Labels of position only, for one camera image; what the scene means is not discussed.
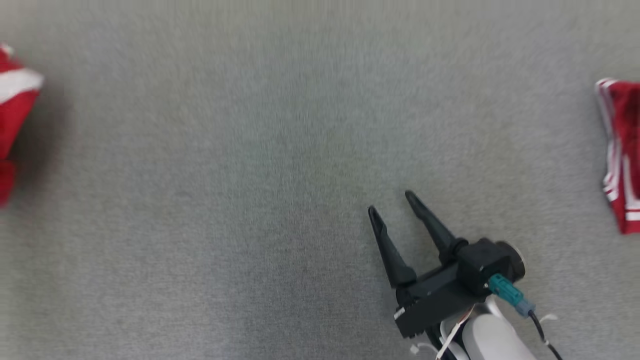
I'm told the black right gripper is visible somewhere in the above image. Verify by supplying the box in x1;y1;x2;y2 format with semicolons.
367;190;490;339

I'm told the red basketball jersey black lettering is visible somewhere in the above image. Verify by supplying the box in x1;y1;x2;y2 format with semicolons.
594;77;640;236

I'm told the red shorts white stripe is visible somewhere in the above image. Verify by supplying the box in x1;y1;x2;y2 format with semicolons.
0;44;45;207

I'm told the red white twisted cable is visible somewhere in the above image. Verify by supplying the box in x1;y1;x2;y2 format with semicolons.
435;305;476;360

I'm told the teal plug black cable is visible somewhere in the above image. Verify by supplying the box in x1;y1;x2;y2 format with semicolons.
487;274;563;360

